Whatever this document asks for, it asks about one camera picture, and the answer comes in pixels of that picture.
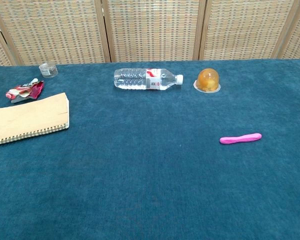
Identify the clear plastic water bottle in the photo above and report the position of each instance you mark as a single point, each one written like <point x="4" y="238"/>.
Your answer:
<point x="135" y="78"/>

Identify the kraft cover spiral notebook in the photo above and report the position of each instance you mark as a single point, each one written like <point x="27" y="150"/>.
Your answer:
<point x="27" y="117"/>

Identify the crumpled red snack pouch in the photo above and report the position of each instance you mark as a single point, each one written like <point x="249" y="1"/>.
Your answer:
<point x="27" y="91"/>

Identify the orange dome jelly cup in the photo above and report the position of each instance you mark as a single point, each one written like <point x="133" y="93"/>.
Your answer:
<point x="208" y="77"/>

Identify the pink stick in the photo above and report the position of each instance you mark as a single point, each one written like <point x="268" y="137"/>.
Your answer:
<point x="240" y="138"/>

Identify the small clear plastic cup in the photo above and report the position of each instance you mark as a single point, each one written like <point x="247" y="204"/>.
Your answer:
<point x="48" y="71"/>

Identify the blue plush table cloth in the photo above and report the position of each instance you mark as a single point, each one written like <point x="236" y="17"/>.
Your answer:
<point x="140" y="175"/>

